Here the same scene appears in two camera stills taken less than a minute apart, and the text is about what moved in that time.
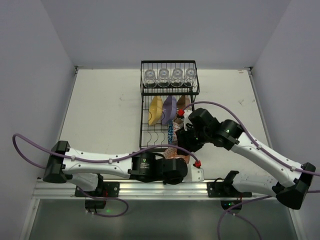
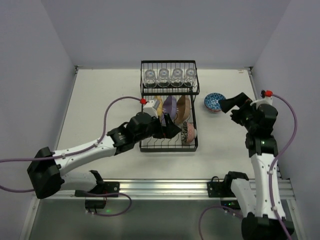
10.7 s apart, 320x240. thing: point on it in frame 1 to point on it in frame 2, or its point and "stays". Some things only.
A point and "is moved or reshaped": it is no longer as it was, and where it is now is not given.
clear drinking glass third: x=177 y=79 stays
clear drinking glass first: x=150 y=80 stays
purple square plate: x=169 y=110 stays
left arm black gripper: x=184 y=160 to x=163 y=128
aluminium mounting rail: x=193 y=189 stays
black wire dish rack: x=168 y=90 stays
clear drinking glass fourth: x=190 y=76 stays
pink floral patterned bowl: x=172 y=152 is moved or reshaped
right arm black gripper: x=183 y=139 to x=240 y=111
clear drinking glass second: x=163 y=78 stays
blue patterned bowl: x=170 y=132 is moved or reshaped
